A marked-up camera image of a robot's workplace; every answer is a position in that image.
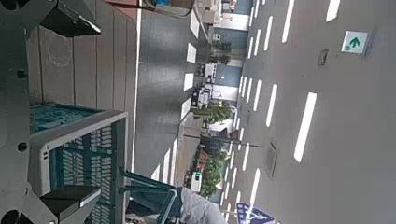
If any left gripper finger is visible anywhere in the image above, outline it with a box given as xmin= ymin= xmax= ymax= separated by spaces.
xmin=39 ymin=186 xmax=103 ymax=223
xmin=39 ymin=0 xmax=103 ymax=38

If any teal plastic crate grey rim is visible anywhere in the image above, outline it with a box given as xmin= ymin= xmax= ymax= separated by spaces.
xmin=29 ymin=103 xmax=179 ymax=224

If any person in grey shirt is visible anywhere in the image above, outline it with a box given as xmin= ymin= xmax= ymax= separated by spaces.
xmin=127 ymin=186 xmax=230 ymax=224

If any row of green bushes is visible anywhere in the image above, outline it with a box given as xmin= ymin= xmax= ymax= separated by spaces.
xmin=198 ymin=150 xmax=232 ymax=198

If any white black miniature car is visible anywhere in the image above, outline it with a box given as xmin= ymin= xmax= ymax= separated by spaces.
xmin=191 ymin=84 xmax=213 ymax=109

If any thin sign pole with base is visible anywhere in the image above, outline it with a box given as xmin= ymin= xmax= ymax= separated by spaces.
xmin=182 ymin=133 xmax=260 ymax=148

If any green potted plant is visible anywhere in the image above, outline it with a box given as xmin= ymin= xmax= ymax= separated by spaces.
xmin=193 ymin=103 xmax=233 ymax=124

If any blue pedestrian traffic sign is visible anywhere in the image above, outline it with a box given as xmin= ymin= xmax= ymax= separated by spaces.
xmin=235 ymin=202 xmax=276 ymax=224

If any white ceiling light strip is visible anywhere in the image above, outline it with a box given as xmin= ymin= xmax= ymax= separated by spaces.
xmin=263 ymin=15 xmax=275 ymax=52
xmin=265 ymin=82 xmax=279 ymax=128
xmin=325 ymin=0 xmax=342 ymax=23
xmin=281 ymin=0 xmax=296 ymax=44
xmin=293 ymin=91 xmax=318 ymax=163

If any large ceiling vent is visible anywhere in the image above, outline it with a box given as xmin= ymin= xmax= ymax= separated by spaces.
xmin=265 ymin=142 xmax=278 ymax=180

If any small ceiling vent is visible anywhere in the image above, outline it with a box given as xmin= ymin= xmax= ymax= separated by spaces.
xmin=317 ymin=49 xmax=330 ymax=66

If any green exit arrow sign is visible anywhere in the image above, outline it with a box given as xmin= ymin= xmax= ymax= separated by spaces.
xmin=341 ymin=30 xmax=370 ymax=57

